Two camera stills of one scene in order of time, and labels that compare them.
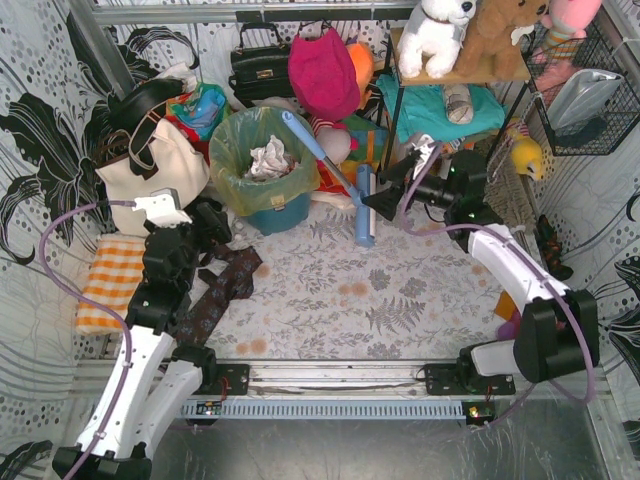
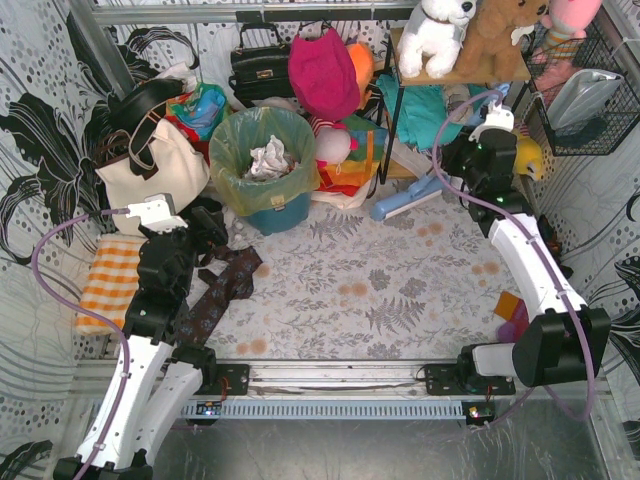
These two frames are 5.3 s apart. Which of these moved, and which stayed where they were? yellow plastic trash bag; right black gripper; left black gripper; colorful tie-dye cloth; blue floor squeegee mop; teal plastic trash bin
Moved: right black gripper; blue floor squeegee mop
Stayed: colorful tie-dye cloth; left black gripper; yellow plastic trash bag; teal plastic trash bin
